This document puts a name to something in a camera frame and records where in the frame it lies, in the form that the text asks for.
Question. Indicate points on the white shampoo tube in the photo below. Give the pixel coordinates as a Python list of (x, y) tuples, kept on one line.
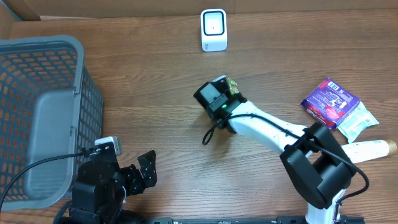
[(369, 150)]

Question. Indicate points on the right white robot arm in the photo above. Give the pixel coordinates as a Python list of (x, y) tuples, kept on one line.
[(316, 164)]

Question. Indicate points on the grey plastic basket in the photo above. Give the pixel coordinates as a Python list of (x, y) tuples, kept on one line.
[(50, 110)]

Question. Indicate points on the green yellow sachet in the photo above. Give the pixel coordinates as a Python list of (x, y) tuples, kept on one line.
[(232, 86)]

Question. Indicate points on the white barcode scanner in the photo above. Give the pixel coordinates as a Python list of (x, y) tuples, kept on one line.
[(214, 33)]

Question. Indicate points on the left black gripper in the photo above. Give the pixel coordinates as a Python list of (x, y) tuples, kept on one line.
[(132, 179)]

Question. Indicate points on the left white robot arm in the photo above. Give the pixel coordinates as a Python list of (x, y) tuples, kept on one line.
[(102, 186)]

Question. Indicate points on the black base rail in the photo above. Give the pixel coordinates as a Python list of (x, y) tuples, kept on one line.
[(278, 220)]

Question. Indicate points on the teal wipes packet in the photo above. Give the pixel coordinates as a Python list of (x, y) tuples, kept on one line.
[(356, 122)]

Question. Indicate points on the red purple pad package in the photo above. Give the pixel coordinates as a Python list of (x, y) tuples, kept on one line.
[(330, 103)]

